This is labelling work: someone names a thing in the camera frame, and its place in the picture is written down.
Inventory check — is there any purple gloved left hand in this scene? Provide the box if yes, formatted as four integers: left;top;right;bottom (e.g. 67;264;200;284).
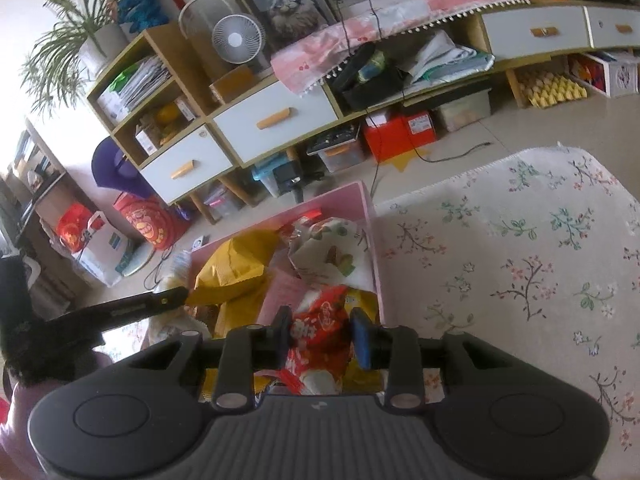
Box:
0;351;114;480

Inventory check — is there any potted green plant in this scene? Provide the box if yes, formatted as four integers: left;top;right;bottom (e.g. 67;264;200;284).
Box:
22;0;118;114

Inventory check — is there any white triangular nut bag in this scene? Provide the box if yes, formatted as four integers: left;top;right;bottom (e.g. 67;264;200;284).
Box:
288;217;375;292

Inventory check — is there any yellow cake snack pack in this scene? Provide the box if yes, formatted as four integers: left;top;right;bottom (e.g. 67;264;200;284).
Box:
342;288;385;394

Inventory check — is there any red storage box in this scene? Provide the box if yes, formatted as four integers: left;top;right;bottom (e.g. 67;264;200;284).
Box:
362;112;437;162

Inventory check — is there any pink cardboard box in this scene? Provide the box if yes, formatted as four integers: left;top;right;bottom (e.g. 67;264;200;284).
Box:
186;181;386;406

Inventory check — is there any pink cloth cover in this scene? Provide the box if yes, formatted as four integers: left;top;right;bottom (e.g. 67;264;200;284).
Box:
271;0;530;96

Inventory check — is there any white blue snack pack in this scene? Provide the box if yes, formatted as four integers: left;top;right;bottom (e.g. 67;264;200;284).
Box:
146;250;212;346

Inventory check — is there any white paper shopping bag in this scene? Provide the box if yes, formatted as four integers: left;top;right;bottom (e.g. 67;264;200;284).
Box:
55;203;134;287

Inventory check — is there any wooden white drawer cabinet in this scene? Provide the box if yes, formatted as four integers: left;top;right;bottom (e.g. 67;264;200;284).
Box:
88;0;639;204

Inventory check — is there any blue plush toy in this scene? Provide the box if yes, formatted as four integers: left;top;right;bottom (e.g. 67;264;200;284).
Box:
117;0;169;35

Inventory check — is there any purple plush toy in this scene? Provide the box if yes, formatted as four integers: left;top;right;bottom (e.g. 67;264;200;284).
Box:
90;136;191;221

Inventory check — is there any white desk fan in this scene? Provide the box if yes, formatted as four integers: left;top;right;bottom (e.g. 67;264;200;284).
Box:
212;13;267;74

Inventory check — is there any large yellow snack bag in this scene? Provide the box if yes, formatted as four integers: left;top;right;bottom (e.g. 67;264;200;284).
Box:
186;230;281;338

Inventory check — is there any pink snack pack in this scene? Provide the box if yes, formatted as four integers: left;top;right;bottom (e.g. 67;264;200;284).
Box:
256;269;310;325

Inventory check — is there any framed cat picture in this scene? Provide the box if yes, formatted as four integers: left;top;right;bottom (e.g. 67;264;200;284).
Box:
235;0;336;52

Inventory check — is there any red cylindrical gift box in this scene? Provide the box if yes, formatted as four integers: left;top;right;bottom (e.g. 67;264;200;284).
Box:
114;192;191;250

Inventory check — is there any yellow egg tray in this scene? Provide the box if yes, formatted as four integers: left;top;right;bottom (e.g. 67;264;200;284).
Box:
520;72;588;110

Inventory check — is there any red snack pack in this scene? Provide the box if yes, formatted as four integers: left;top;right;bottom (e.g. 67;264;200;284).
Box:
279;285;352;396
293;208;323;226

